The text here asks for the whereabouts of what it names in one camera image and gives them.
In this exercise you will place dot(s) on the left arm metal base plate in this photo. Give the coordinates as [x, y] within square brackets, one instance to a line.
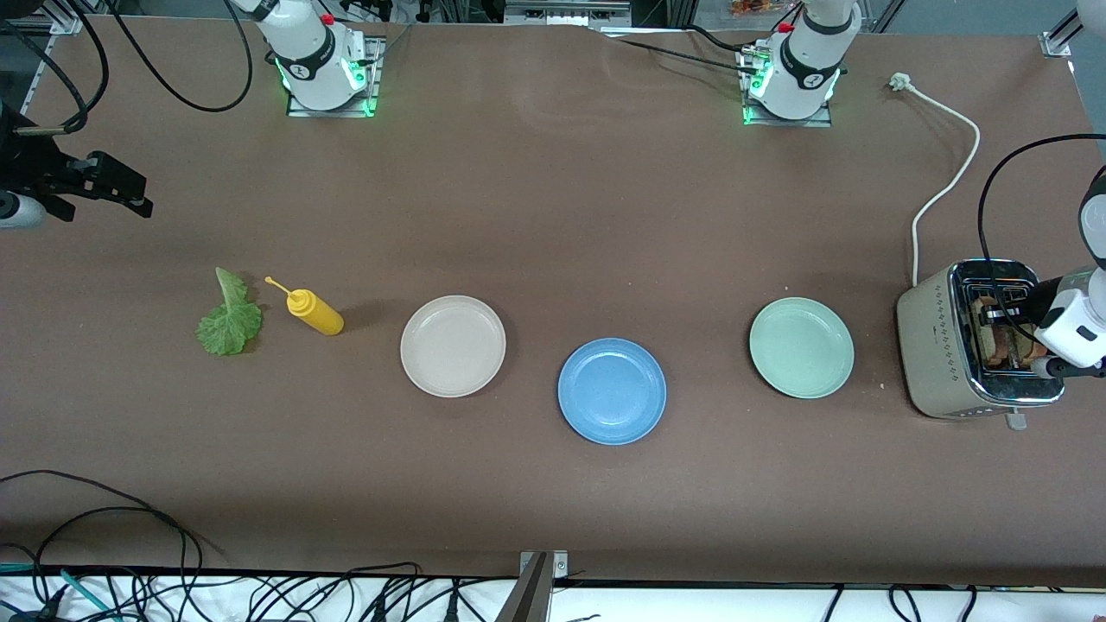
[821, 122]

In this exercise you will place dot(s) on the blue round plate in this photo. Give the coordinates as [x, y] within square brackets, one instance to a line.
[612, 393]

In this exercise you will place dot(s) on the aluminium frame profile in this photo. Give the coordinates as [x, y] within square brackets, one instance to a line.
[65, 26]
[1056, 43]

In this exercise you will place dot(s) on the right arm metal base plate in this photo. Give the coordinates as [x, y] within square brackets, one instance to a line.
[375, 78]

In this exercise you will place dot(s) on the silver mounting bracket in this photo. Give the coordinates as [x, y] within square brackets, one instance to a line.
[560, 566]

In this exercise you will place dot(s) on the green lettuce leaf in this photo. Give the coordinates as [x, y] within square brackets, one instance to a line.
[229, 333]

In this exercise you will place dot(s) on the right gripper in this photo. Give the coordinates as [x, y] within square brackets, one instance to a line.
[26, 164]

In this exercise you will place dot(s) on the aluminium camera post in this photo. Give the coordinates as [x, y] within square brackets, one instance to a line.
[527, 600]

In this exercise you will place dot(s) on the orange snack package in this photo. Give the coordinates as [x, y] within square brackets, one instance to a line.
[752, 7]

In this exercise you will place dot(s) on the mint green round plate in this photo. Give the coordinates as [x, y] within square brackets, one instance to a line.
[802, 348]

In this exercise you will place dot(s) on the beige chrome toaster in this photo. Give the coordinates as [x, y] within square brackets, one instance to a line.
[933, 345]

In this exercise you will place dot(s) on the yellow squeeze bottle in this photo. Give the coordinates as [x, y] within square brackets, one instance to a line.
[318, 315]

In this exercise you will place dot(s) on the beige round plate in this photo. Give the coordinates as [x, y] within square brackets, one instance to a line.
[454, 345]

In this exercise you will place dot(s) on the grey power strip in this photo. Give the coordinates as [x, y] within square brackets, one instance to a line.
[562, 13]

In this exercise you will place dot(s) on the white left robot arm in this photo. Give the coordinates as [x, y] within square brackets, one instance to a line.
[808, 69]

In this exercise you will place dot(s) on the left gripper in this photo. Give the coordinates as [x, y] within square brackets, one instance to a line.
[1043, 293]

